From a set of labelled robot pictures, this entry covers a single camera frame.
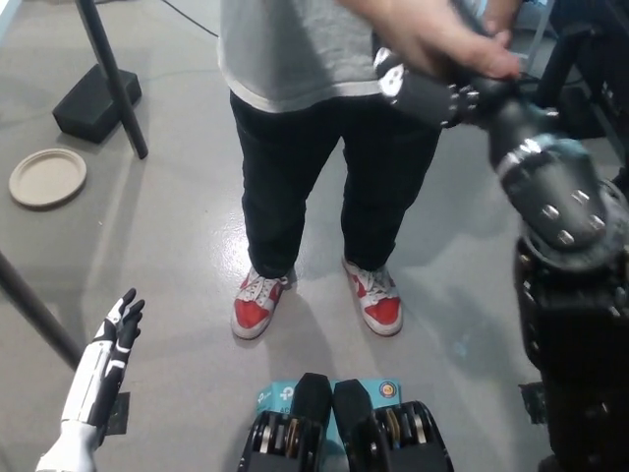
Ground person right hand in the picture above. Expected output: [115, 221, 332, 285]
[338, 0, 522, 83]

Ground robot left white black hand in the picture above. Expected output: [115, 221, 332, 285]
[61, 288, 146, 432]

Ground robot right black hand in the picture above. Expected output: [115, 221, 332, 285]
[372, 46, 487, 130]

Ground person right red white sneaker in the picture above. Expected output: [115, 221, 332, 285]
[230, 266, 291, 340]

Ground person red white sneaker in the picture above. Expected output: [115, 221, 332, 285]
[342, 258, 404, 337]
[230, 266, 291, 340]

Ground robot left black body block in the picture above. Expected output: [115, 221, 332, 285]
[238, 372, 335, 472]

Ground person left red white sneaker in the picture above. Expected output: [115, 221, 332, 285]
[342, 258, 404, 337]

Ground black slanted pole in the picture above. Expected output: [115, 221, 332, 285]
[73, 0, 149, 160]
[0, 250, 84, 371]

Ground grey t-shirt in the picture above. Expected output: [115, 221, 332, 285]
[218, 0, 394, 114]

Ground black trousers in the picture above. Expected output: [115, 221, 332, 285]
[229, 90, 441, 279]

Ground black equipment stand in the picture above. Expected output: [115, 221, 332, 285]
[535, 0, 629, 158]

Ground teal cardboard router box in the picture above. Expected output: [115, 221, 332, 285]
[255, 377, 402, 443]

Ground beige paper plate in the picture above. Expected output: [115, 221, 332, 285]
[8, 147, 88, 211]

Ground black foam block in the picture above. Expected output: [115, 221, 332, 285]
[52, 63, 143, 145]

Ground white furniture frame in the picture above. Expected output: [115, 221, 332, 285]
[515, 0, 559, 68]

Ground thin black floor cable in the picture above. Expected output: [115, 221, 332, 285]
[160, 0, 221, 38]

